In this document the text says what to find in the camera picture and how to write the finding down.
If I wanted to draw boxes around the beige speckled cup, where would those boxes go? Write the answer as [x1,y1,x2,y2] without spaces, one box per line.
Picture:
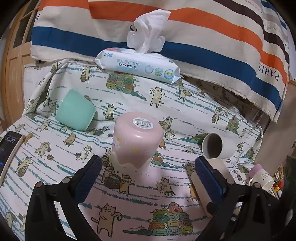
[190,156,233,217]

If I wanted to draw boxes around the white cup pink lid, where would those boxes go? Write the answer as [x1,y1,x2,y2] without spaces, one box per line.
[248,164,274,192]

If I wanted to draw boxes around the white cup dark interior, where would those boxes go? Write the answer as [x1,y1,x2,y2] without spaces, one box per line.
[201,133,237,159]

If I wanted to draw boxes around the mint green cup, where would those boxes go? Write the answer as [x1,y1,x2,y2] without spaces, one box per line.
[55,89,96,131]

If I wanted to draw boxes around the smartphone with white case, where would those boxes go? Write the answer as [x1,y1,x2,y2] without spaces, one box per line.
[0,131,23,185]

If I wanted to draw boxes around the cat print bed sheet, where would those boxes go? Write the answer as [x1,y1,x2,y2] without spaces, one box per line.
[1,60,262,240]

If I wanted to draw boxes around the pink mug white base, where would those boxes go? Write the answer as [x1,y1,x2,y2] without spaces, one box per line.
[109,112,164,170]

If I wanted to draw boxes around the striped Paris cloth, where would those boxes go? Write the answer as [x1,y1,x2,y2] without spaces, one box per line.
[31,1,290,121]

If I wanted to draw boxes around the wooden door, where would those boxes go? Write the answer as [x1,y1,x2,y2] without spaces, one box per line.
[1,1,40,128]

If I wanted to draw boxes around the baby wipes pack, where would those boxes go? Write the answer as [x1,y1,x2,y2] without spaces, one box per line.
[95,9,182,84]

